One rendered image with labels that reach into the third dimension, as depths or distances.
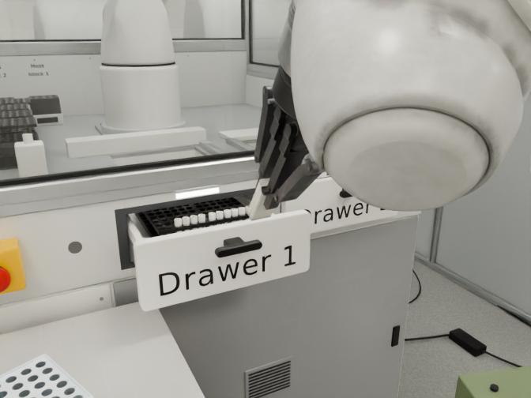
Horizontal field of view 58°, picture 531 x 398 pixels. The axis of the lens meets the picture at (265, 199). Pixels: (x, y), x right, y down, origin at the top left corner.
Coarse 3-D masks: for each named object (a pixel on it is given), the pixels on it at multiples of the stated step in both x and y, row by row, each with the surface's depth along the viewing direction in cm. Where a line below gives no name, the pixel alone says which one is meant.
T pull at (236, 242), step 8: (224, 240) 73; (232, 240) 73; (240, 240) 73; (256, 240) 72; (224, 248) 70; (232, 248) 70; (240, 248) 71; (248, 248) 71; (256, 248) 72; (224, 256) 70
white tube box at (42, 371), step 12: (36, 360) 64; (48, 360) 64; (12, 372) 62; (24, 372) 63; (36, 372) 62; (48, 372) 63; (60, 372) 62; (0, 384) 60; (12, 384) 60; (24, 384) 60; (36, 384) 60; (48, 384) 60; (60, 384) 60; (72, 384) 60; (0, 396) 59; (12, 396) 58; (24, 396) 59; (36, 396) 58; (48, 396) 58; (60, 396) 58; (72, 396) 58; (84, 396) 58
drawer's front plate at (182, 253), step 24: (288, 216) 78; (144, 240) 69; (168, 240) 69; (192, 240) 71; (216, 240) 73; (264, 240) 77; (288, 240) 79; (144, 264) 69; (168, 264) 70; (192, 264) 72; (216, 264) 74; (240, 264) 76; (144, 288) 70; (168, 288) 72; (192, 288) 73; (216, 288) 75
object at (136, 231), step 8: (240, 200) 98; (248, 200) 95; (128, 216) 86; (136, 216) 102; (128, 224) 83; (136, 224) 98; (128, 232) 83; (136, 232) 80; (144, 232) 94; (136, 240) 77
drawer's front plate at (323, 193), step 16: (304, 192) 94; (320, 192) 96; (336, 192) 98; (288, 208) 94; (304, 208) 95; (320, 208) 97; (336, 208) 99; (352, 208) 101; (368, 208) 103; (320, 224) 98; (336, 224) 100; (352, 224) 102
